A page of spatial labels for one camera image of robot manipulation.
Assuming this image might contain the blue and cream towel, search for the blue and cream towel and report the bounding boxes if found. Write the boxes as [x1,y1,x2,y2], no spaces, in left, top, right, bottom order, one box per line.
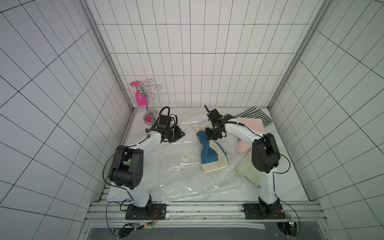
[194,124,230,173]

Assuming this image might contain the clear plastic vacuum bag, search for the clear plastic vacuum bag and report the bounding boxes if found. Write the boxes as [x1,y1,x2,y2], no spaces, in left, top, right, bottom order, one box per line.
[136,115,247,202]

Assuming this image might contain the pink towel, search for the pink towel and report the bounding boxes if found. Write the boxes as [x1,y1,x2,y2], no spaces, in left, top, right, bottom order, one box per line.
[236,118,266,154]

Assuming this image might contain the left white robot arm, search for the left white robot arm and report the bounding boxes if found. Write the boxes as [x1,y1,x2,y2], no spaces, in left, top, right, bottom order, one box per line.
[108,114,185,208]

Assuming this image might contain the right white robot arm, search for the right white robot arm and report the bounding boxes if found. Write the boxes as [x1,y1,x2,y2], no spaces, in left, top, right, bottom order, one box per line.
[205,106,281,215]

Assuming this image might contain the green striped Doraemon towel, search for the green striped Doraemon towel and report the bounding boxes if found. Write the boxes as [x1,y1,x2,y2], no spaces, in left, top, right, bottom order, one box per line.
[235,107,274,127]

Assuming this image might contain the light green folded towel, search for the light green folded towel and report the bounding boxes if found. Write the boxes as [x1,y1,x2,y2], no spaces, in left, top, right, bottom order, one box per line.
[236,151,261,189]

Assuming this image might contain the chrome cup holder stand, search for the chrome cup holder stand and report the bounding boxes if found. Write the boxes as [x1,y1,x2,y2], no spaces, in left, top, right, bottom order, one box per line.
[123,79,162,125]

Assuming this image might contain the pink plastic cup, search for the pink plastic cup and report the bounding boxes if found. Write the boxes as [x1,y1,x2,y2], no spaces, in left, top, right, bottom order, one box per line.
[130,81,148,107]

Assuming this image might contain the colourful snack packet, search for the colourful snack packet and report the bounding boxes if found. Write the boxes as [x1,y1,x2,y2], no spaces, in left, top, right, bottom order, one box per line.
[122,160,131,166]

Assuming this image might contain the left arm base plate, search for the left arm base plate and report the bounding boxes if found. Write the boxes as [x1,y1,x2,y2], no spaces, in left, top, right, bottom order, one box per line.
[125,203,167,221]

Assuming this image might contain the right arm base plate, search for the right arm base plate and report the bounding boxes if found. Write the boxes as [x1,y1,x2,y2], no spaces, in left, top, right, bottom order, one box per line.
[242,204,286,220]

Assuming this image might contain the aluminium mounting rail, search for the aluminium mounting rail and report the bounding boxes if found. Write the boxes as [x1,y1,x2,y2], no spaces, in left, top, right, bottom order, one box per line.
[85,202,326,223]

